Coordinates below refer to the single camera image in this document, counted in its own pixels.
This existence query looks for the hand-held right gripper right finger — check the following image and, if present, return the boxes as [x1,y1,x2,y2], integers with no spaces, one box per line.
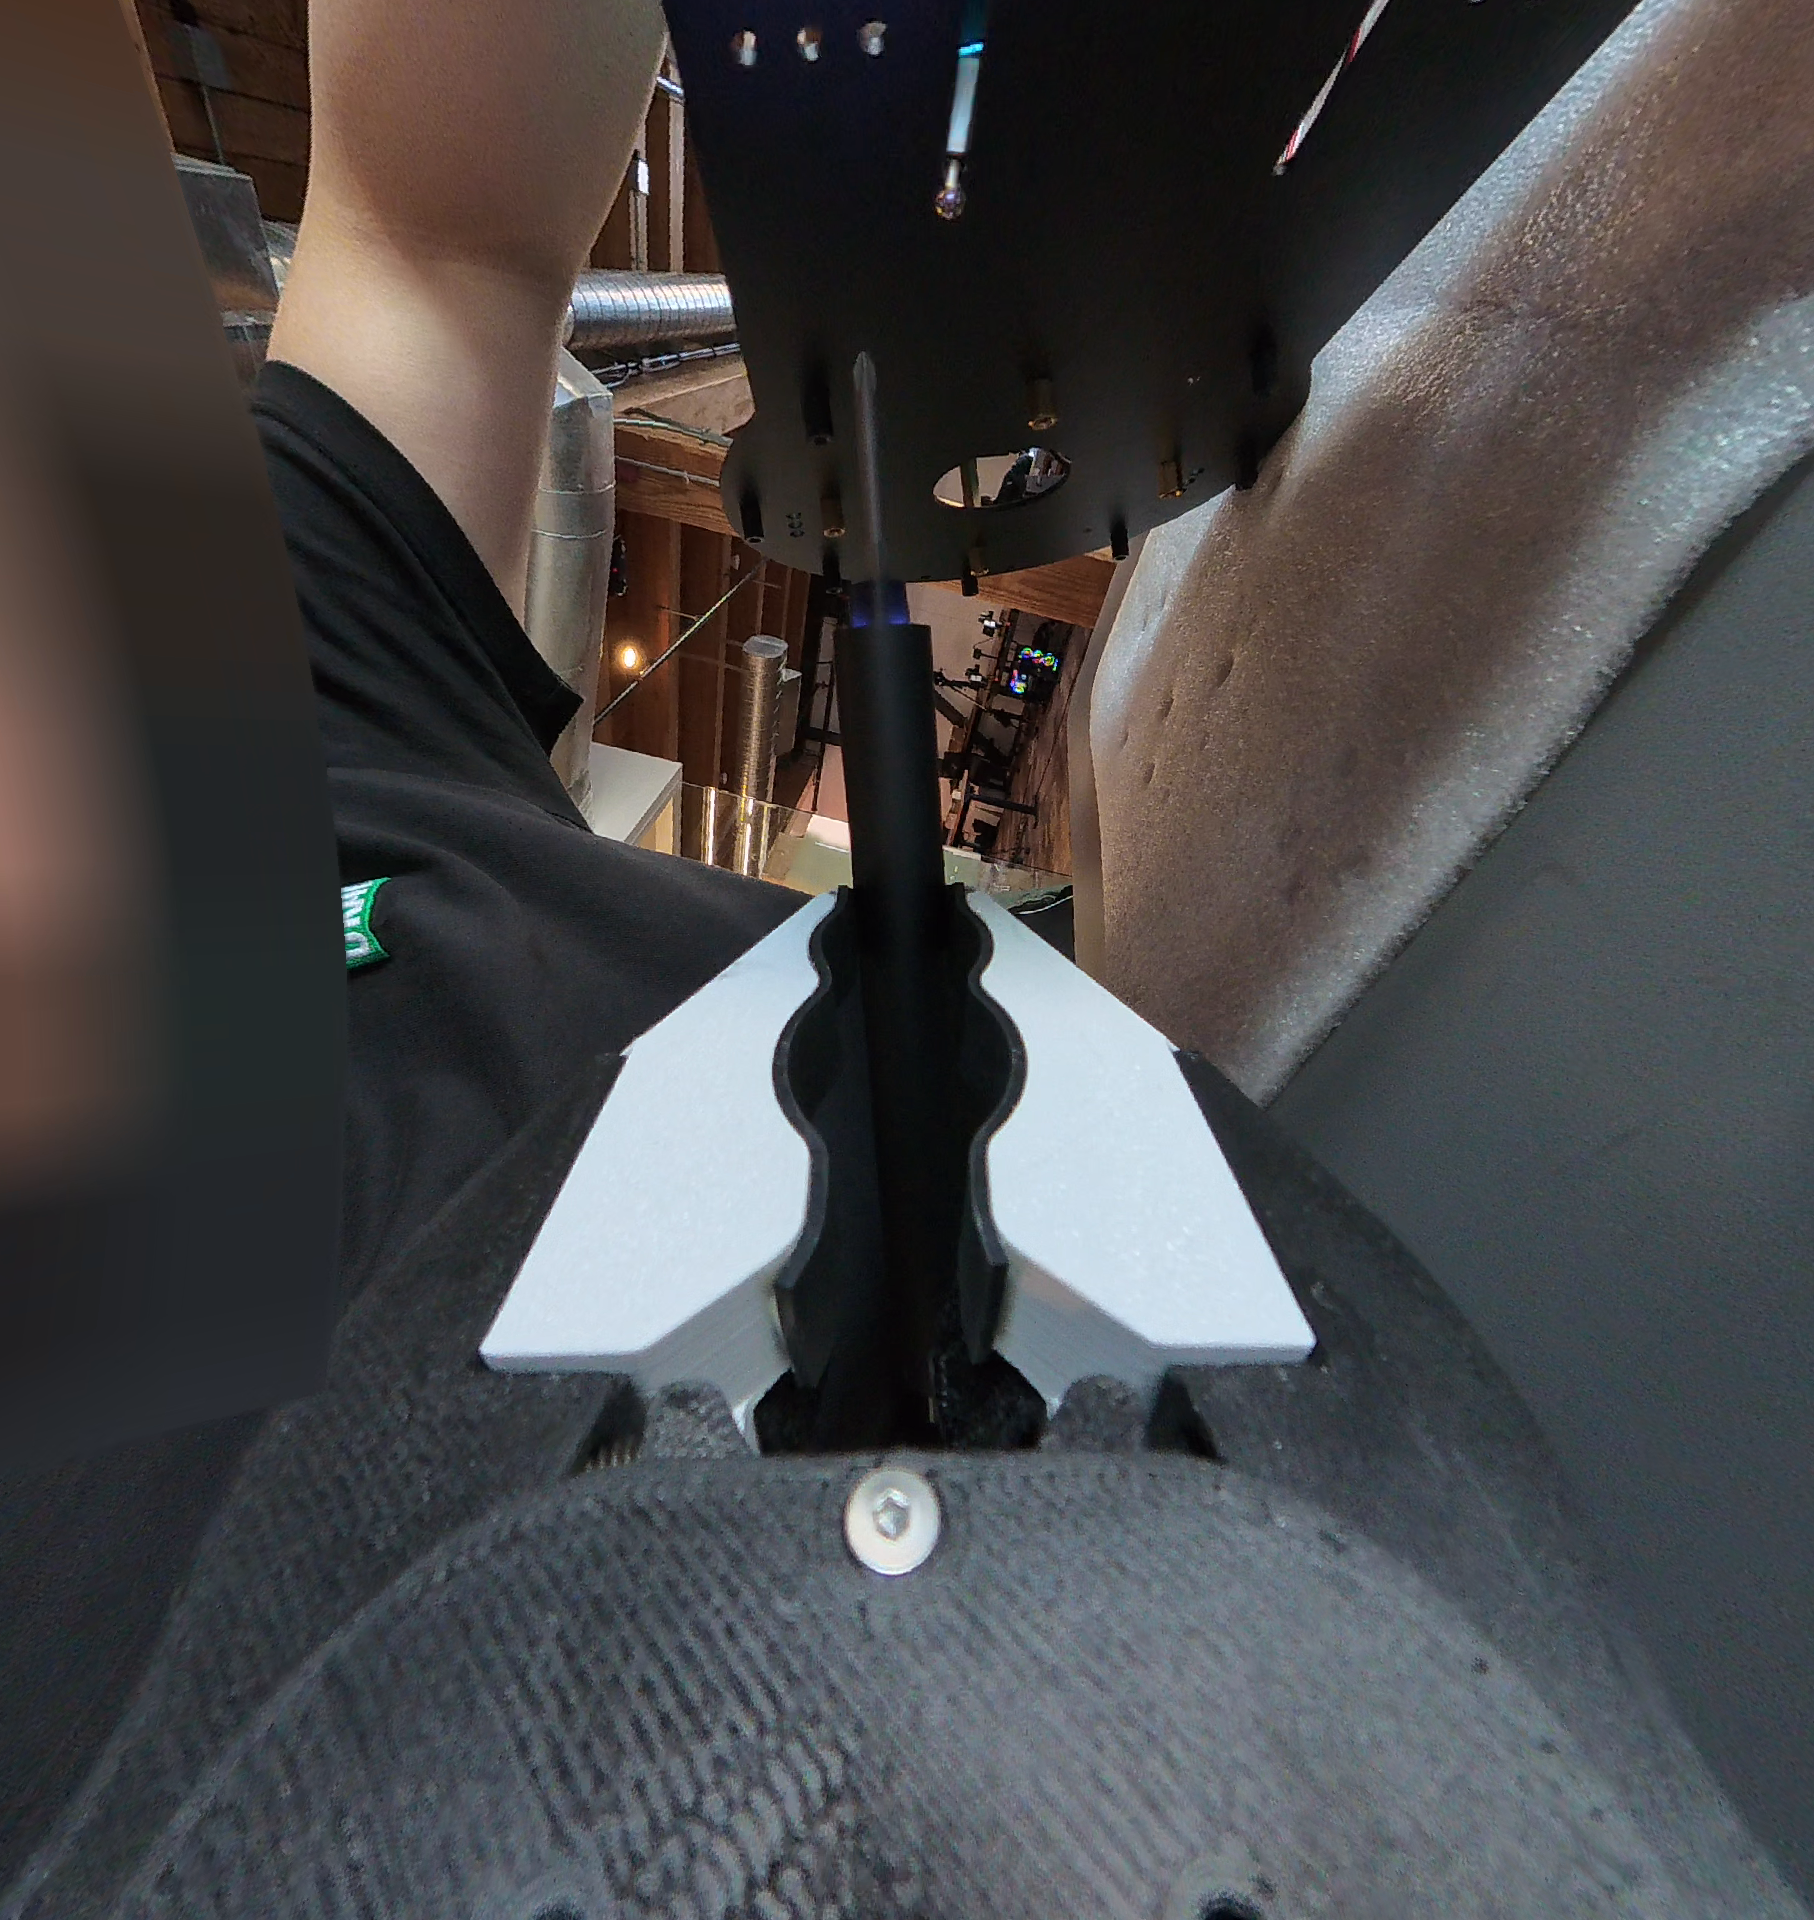
[950,899,1321,1422]

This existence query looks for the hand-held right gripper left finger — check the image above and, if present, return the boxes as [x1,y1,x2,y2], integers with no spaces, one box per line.
[473,885,865,1427]

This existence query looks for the black electric screwdriver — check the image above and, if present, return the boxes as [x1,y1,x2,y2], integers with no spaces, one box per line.
[833,345,950,1452]

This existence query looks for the black metal chassis plate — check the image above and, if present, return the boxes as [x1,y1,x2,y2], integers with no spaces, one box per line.
[664,0,1645,593]

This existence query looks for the person's left forearm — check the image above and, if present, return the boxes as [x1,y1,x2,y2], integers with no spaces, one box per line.
[262,0,671,607]

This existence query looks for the white foam sheet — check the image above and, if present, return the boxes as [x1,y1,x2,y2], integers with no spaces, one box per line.
[1084,0,1814,1107]

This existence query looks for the white rod with metal tip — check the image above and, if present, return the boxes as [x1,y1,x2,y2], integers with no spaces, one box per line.
[931,0,993,230]

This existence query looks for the small silver duct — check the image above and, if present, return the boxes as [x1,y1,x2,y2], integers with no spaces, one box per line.
[736,632,786,882]

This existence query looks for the upright silver duct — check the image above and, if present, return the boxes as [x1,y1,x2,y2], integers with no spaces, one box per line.
[521,354,617,824]

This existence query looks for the silver ventilation duct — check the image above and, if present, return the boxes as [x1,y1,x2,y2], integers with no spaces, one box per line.
[564,267,740,362]

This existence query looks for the red white striped cable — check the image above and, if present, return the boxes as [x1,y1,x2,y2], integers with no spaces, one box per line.
[1273,0,1395,177]

